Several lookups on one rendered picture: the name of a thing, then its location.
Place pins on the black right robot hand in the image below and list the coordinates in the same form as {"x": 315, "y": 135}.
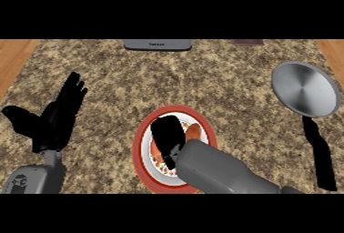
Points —
{"x": 167, "y": 133}

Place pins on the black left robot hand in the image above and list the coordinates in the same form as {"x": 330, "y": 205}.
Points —
{"x": 58, "y": 121}

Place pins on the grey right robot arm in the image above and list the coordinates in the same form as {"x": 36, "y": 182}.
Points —
{"x": 219, "y": 171}

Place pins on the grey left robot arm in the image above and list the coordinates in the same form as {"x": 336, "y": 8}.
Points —
{"x": 36, "y": 179}

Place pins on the orange squash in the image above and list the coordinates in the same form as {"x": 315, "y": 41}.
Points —
{"x": 194, "y": 132}

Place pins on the red rimmed white plate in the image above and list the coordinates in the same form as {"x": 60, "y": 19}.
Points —
{"x": 145, "y": 164}

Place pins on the grey appliance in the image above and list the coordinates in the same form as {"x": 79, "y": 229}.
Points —
{"x": 157, "y": 44}

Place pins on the dark maroon flat object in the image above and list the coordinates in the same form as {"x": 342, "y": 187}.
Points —
{"x": 247, "y": 42}

